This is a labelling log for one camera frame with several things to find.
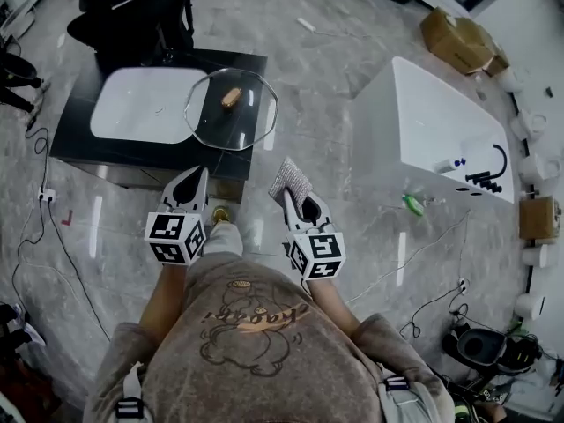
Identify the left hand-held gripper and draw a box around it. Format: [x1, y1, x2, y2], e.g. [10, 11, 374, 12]
[144, 165, 211, 266]

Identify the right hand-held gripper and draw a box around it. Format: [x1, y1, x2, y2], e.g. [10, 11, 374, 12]
[281, 188, 347, 281]

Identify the glass pot lid gold knob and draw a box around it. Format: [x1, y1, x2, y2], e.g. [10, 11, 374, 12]
[183, 67, 279, 152]

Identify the person's right forearm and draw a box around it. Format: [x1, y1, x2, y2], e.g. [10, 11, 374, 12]
[303, 277, 363, 338]

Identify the person's left forearm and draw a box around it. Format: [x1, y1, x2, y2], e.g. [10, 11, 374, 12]
[139, 260, 191, 341]

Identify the person's beige trouser leg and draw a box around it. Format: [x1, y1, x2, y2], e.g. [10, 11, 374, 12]
[203, 221, 245, 260]

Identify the white square basin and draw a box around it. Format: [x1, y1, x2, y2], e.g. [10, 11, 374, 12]
[89, 65, 211, 145]

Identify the green bottle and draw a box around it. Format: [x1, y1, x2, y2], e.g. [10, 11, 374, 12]
[401, 194, 426, 218]

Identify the black cabinet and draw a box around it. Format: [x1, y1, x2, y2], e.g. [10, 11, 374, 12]
[48, 48, 269, 192]

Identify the person's brown printed sweatshirt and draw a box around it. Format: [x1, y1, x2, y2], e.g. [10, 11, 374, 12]
[83, 252, 456, 423]

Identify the white bottle blue cap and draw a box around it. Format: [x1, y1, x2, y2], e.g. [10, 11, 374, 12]
[433, 156, 468, 175]

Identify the large white bathtub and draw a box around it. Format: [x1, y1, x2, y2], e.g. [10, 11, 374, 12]
[351, 56, 516, 205]

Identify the black office chair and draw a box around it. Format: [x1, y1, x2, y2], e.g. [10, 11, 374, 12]
[66, 0, 196, 68]

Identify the black faucet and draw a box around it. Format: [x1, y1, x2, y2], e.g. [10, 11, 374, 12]
[464, 143, 509, 194]

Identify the black tripod stand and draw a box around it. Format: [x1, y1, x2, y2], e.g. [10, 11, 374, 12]
[0, 52, 46, 115]

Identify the black round device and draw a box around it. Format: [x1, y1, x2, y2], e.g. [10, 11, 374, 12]
[442, 325, 544, 375]

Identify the large cardboard box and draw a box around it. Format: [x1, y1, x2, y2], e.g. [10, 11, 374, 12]
[419, 6, 497, 76]

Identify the square brown cardboard box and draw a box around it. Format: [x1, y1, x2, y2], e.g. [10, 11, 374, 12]
[518, 195, 562, 243]

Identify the white ceramic fixture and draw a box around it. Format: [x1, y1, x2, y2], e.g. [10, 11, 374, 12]
[515, 292, 546, 322]
[521, 243, 559, 269]
[518, 151, 564, 189]
[510, 109, 548, 143]
[499, 65, 526, 94]

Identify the black equipment pile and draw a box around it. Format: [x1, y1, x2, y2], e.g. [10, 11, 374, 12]
[0, 301, 58, 423]

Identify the white socket with black cable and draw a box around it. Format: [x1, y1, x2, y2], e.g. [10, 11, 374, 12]
[11, 125, 111, 343]

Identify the grey backpack strap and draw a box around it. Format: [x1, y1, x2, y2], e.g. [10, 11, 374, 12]
[377, 367, 444, 423]
[114, 360, 147, 423]

